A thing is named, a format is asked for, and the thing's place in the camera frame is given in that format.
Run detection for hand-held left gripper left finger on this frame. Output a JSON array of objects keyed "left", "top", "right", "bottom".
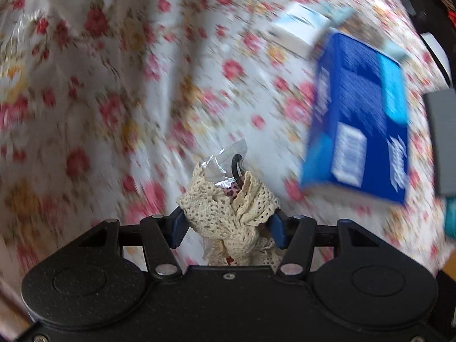
[{"left": 76, "top": 207, "right": 186, "bottom": 277}]

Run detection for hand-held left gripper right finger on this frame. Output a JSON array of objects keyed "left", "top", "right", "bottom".
[{"left": 268, "top": 209, "right": 380, "bottom": 278}]

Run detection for cream crochet lace cloth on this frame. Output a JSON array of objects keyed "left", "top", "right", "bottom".
[{"left": 176, "top": 162, "right": 286, "bottom": 268}]

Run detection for clear plastic bag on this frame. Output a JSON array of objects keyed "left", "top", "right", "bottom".
[{"left": 199, "top": 139, "right": 249, "bottom": 186}]

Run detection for blue cardboard box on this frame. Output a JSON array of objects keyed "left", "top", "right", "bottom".
[{"left": 298, "top": 31, "right": 410, "bottom": 206}]

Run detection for floral bedspread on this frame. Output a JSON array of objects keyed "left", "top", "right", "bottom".
[{"left": 0, "top": 0, "right": 456, "bottom": 293}]

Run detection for teal packet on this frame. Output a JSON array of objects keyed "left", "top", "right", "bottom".
[{"left": 443, "top": 196, "right": 456, "bottom": 238}]

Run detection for white cardboard box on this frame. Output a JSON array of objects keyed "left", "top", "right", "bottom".
[{"left": 270, "top": 2, "right": 333, "bottom": 60}]

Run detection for light teal box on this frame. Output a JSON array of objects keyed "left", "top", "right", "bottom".
[{"left": 322, "top": 5, "right": 411, "bottom": 65}]

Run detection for black hair tie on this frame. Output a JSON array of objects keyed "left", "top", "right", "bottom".
[{"left": 230, "top": 153, "right": 247, "bottom": 183}]

